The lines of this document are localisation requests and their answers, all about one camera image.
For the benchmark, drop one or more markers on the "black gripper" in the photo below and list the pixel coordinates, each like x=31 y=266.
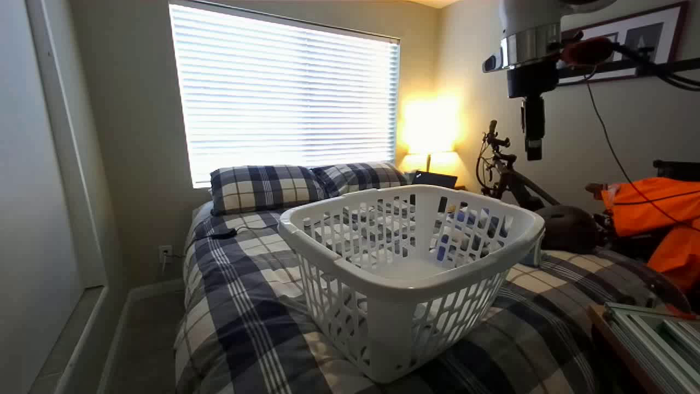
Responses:
x=533 y=79

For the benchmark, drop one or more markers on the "white plastic laundry basket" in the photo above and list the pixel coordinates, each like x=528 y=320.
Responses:
x=393 y=320

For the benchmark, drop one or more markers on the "black bicycle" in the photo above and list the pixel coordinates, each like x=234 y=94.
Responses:
x=511 y=183

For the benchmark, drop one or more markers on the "dark bicycle helmet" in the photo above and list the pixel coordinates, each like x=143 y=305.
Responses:
x=568 y=227

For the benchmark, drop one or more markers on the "glowing bedside lamp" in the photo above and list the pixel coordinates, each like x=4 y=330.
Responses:
x=432 y=134

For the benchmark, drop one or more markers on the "dark nightstand box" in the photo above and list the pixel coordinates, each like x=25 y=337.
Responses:
x=432 y=177

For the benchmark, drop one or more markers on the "orange jacket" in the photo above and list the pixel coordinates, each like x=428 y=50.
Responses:
x=657 y=208

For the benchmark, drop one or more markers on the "small blue plaid pillow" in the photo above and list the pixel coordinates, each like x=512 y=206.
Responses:
x=362 y=176

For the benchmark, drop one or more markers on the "white window blind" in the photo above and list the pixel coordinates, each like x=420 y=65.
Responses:
x=284 y=94

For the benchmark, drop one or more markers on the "large blue plaid pillow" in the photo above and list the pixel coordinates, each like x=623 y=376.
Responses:
x=263 y=187

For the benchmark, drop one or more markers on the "black remote control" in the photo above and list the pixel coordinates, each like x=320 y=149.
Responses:
x=221 y=233

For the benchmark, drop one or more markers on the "white closet door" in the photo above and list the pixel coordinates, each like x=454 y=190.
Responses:
x=43 y=219

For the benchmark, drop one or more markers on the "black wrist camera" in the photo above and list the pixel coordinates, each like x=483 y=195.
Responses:
x=494 y=62

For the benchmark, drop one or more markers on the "black wall shelf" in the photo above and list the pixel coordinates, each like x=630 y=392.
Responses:
x=657 y=65

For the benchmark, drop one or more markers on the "aluminium frame rail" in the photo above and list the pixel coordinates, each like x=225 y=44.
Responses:
x=658 y=341

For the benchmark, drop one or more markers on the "white wall outlet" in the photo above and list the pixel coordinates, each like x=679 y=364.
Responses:
x=165 y=255

